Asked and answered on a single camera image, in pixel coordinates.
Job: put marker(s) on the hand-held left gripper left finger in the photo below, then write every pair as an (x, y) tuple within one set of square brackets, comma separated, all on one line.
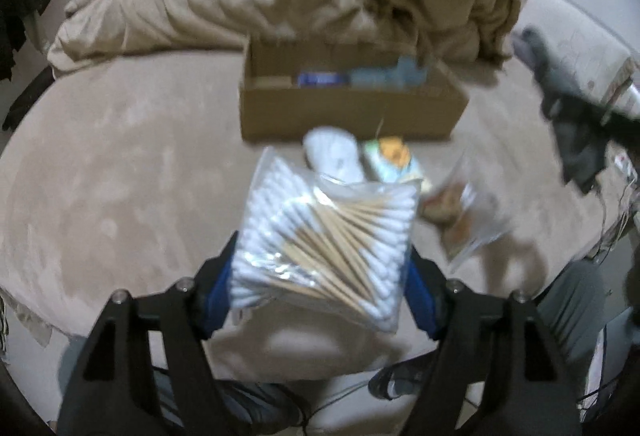
[(218, 292)]

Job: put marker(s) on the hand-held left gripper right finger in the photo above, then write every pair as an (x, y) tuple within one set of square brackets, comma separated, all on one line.
[(419, 292)]

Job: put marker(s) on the bag of cotton swabs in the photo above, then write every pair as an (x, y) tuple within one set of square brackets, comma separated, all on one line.
[(325, 233)]

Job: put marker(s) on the cardboard box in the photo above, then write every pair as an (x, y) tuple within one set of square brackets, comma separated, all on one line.
[(350, 108)]

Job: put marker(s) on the person's shoe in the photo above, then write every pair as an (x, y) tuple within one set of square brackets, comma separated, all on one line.
[(395, 378)]

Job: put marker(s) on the clear bag of snacks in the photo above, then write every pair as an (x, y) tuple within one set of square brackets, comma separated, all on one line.
[(460, 211)]

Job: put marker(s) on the beige mattress cover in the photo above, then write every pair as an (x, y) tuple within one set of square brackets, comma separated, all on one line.
[(145, 196)]

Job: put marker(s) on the orange and green snack packet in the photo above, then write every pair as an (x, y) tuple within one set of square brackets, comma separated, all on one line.
[(395, 161)]

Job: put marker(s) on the person's grey trouser leg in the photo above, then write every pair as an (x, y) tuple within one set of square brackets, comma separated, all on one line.
[(570, 301)]

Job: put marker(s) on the white round packet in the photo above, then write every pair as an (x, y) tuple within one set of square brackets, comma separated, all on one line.
[(334, 156)]

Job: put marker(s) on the teal packet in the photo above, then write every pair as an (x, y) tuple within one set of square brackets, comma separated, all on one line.
[(387, 75)]

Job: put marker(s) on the blue packet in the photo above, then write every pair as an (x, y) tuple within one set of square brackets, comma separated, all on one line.
[(322, 79)]

